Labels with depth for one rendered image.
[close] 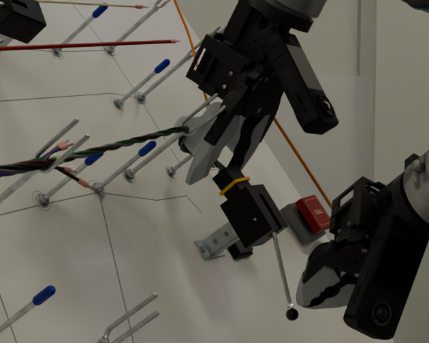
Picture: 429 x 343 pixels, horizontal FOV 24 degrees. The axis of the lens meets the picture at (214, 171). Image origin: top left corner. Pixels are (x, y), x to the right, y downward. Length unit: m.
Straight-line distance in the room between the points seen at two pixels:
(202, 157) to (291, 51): 0.14
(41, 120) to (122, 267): 0.18
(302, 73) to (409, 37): 2.56
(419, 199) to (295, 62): 0.21
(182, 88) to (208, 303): 0.36
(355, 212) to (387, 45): 2.60
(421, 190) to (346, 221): 0.12
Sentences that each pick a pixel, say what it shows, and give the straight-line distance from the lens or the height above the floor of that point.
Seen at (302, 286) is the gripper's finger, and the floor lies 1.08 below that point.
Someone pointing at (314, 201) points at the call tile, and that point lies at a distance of 1.34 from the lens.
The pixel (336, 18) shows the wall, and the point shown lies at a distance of 3.64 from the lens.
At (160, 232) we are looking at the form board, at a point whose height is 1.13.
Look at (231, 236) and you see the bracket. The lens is 1.10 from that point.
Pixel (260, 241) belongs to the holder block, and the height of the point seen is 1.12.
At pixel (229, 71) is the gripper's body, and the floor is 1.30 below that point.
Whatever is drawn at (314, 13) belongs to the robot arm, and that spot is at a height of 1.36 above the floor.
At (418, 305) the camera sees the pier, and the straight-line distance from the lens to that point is 3.68.
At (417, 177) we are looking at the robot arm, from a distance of 0.92.
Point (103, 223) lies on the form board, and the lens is 1.00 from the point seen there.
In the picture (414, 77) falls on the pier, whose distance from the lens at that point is 3.59.
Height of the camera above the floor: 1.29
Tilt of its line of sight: 5 degrees down
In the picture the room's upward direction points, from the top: straight up
